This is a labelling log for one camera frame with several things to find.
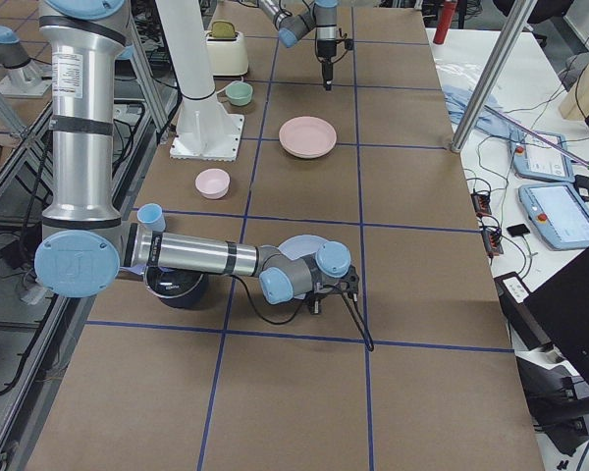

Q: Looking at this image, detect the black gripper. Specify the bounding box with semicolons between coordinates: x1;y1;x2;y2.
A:
315;36;353;91
307;265;359;316

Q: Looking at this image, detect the blue plate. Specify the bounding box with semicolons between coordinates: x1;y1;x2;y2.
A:
271;235;327;303

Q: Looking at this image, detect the pink plate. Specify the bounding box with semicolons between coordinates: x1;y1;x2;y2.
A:
279;116;337;159

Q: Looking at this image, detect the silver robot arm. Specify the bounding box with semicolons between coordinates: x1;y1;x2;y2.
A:
34;1;358;309
253;0;353;91

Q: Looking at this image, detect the green bowl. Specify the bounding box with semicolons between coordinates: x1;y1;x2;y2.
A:
225;80;253;107

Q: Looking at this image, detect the cream toaster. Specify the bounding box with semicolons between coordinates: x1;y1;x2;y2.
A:
205;31;249;77

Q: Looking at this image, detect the toast slice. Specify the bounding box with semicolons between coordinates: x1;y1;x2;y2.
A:
210;20;237;40

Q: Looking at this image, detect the dark blue lidded pot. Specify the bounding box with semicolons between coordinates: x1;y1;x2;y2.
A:
119;265;209;310

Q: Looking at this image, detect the red bottle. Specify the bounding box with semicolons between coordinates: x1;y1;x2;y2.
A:
433;0;457;45

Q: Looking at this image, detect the blue cloth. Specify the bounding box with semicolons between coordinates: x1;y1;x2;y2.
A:
441;83;514;137

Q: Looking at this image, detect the pink bowl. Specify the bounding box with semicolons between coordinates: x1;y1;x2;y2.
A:
194;168;231;199

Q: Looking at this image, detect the blue cup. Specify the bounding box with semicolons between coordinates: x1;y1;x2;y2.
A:
136;203;166;232

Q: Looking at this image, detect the far teach pendant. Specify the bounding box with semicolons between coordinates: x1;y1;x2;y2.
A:
509;129;575;183

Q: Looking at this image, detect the teach pendant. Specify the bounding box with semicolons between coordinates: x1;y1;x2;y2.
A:
509;129;575;183
517;183;589;250

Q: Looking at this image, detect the black monitor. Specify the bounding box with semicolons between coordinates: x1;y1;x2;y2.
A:
524;247;589;384

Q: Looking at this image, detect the near teach pendant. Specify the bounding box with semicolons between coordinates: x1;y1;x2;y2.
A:
517;183;589;250

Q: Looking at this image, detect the green tipped grabber stick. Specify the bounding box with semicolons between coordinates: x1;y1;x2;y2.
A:
483;105;589;170

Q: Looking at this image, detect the aluminium frame post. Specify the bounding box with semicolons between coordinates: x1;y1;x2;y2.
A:
450;0;537;153

